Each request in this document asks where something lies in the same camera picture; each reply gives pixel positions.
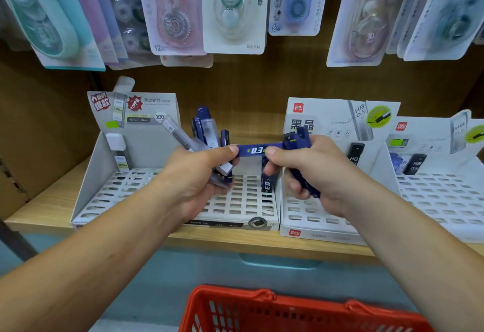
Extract person's left hand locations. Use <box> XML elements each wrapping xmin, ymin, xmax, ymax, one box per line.
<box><xmin>162</xmin><ymin>145</ymin><xmax>241</xmax><ymax>226</ymax></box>

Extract person's right hand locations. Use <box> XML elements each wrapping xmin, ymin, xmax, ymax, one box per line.
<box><xmin>263</xmin><ymin>134</ymin><xmax>364</xmax><ymax>219</ymax></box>

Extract frosted white lead case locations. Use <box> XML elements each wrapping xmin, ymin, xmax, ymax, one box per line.
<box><xmin>210</xmin><ymin>159</ymin><xmax>234</xmax><ymax>189</ymax></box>

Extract bundle of blue lead cases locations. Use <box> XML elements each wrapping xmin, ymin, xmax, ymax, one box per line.
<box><xmin>282</xmin><ymin>126</ymin><xmax>322</xmax><ymax>199</ymax></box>

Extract blue lead case yellow print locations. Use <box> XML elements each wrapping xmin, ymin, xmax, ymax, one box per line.
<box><xmin>235</xmin><ymin>142</ymin><xmax>285</xmax><ymax>157</ymax></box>

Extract translucent grey lead case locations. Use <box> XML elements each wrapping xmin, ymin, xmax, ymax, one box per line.
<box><xmin>162</xmin><ymin>115</ymin><xmax>208</xmax><ymax>153</ymax></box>

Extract person's left forearm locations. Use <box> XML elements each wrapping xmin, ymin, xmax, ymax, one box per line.
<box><xmin>0</xmin><ymin>177</ymin><xmax>190</xmax><ymax>332</ymax></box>

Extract person's right forearm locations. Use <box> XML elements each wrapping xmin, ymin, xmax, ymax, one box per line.
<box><xmin>340</xmin><ymin>169</ymin><xmax>484</xmax><ymax>332</ymax></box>

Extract frosted clear lead case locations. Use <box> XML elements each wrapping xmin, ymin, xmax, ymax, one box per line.
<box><xmin>200</xmin><ymin>118</ymin><xmax>221</xmax><ymax>149</ymax></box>

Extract blue lead case white print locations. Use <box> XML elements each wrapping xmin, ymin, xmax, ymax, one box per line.
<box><xmin>260</xmin><ymin>155</ymin><xmax>281</xmax><ymax>195</ymax></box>

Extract tall blue lead case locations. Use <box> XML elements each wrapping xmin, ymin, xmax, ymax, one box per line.
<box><xmin>191</xmin><ymin>106</ymin><xmax>211</xmax><ymax>143</ymax></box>

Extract white display box green circle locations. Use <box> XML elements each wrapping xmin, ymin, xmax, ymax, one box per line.
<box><xmin>279</xmin><ymin>97</ymin><xmax>402</xmax><ymax>246</ymax></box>

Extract black lead case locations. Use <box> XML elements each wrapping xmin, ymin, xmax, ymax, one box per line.
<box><xmin>402</xmin><ymin>153</ymin><xmax>427</xmax><ymax>176</ymax></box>
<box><xmin>346</xmin><ymin>142</ymin><xmax>366</xmax><ymax>167</ymax></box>

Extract white display box red starburst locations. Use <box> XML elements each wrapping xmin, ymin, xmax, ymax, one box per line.
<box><xmin>71</xmin><ymin>91</ymin><xmax>281</xmax><ymax>231</ymax></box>

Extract white green correction tape pack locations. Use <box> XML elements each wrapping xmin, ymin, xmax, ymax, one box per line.
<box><xmin>200</xmin><ymin>0</ymin><xmax>271</xmax><ymax>55</ymax></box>

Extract red plastic shopping basket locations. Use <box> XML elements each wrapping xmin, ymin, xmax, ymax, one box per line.
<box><xmin>178</xmin><ymin>284</ymin><xmax>436</xmax><ymax>332</ymax></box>

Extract white display box blue cases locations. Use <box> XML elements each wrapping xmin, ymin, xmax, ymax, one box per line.
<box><xmin>385</xmin><ymin>110</ymin><xmax>484</xmax><ymax>244</ymax></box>

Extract clear pink correction tape pack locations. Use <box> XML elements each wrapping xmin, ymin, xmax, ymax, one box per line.
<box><xmin>326</xmin><ymin>0</ymin><xmax>416</xmax><ymax>68</ymax></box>

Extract correction tape refill pack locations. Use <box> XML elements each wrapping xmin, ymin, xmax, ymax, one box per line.
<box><xmin>99</xmin><ymin>0</ymin><xmax>164</xmax><ymax>68</ymax></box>

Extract wooden shelf board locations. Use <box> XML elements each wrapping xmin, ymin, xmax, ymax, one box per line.
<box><xmin>4</xmin><ymin>137</ymin><xmax>484</xmax><ymax>257</ymax></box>

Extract pale grey correction tape pack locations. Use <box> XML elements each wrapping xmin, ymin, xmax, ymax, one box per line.
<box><xmin>386</xmin><ymin>0</ymin><xmax>444</xmax><ymax>57</ymax></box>

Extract purple correction tape pack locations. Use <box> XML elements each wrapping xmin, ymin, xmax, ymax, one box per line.
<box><xmin>64</xmin><ymin>0</ymin><xmax>130</xmax><ymax>66</ymax></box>

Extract grey blue correction tape pack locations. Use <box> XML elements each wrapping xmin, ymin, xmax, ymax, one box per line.
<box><xmin>402</xmin><ymin>0</ymin><xmax>484</xmax><ymax>62</ymax></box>

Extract teal correction tape pack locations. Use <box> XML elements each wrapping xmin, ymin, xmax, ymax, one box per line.
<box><xmin>0</xmin><ymin>0</ymin><xmax>107</xmax><ymax>72</ymax></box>

